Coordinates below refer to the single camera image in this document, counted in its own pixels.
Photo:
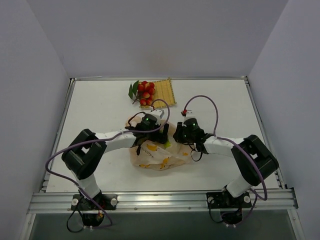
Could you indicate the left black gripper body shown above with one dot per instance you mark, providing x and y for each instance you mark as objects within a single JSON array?
[{"x": 163, "y": 133}]

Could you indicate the fake strawberry bunch with leaves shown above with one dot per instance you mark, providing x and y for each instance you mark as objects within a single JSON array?
[{"x": 142, "y": 92}]

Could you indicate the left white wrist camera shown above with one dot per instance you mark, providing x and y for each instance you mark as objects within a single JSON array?
[{"x": 157, "y": 113}]

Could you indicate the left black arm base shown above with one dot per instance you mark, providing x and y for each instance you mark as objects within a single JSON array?
[{"x": 93, "y": 212}]

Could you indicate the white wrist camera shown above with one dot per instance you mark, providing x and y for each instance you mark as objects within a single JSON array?
[
  {"x": 187, "y": 114},
  {"x": 157, "y": 113}
]

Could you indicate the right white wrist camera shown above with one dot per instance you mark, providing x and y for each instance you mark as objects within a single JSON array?
[{"x": 187, "y": 114}]

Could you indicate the green fake pear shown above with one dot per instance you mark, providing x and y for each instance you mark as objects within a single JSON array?
[{"x": 167, "y": 144}]

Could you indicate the translucent banana print plastic bag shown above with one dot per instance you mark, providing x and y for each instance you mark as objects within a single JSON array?
[{"x": 154, "y": 156}]

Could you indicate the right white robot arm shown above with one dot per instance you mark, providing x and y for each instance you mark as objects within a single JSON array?
[{"x": 254, "y": 160}]

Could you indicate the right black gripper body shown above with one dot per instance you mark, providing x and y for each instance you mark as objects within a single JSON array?
[{"x": 179, "y": 133}]

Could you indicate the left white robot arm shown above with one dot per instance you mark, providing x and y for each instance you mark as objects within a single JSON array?
[{"x": 82, "y": 161}]

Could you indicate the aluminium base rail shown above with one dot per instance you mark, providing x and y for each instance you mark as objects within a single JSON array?
[{"x": 155, "y": 202}]

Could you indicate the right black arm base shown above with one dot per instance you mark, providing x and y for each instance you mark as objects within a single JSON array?
[{"x": 223, "y": 208}]

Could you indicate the yellow woven mat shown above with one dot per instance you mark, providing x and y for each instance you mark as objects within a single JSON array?
[{"x": 164, "y": 91}]

